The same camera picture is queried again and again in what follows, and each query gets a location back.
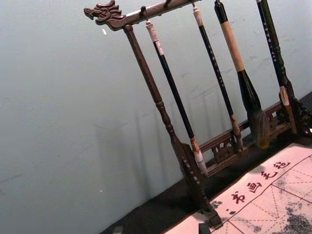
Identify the black brush with white cap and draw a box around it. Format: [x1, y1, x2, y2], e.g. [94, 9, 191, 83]
[145, 20, 209, 176]

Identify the black brush with brown tip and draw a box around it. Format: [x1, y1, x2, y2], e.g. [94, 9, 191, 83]
[193, 7, 244, 154]

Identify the white gridded calligraphy felt mat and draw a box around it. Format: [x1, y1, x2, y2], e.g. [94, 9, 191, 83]
[164, 143, 312, 234]

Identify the dark wooden dragon brush rack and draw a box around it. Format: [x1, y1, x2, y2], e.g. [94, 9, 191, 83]
[83, 0, 312, 229]

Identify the black table cloth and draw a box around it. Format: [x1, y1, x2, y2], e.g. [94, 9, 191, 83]
[99, 90, 312, 234]

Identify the small black block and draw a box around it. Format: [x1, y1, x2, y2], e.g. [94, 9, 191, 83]
[198, 222, 211, 234]

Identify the thin black brush with lettering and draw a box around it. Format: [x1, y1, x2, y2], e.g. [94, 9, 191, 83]
[256, 0, 297, 134]

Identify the large brush with tan handle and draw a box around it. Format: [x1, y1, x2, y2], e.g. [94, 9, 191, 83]
[214, 0, 271, 149]

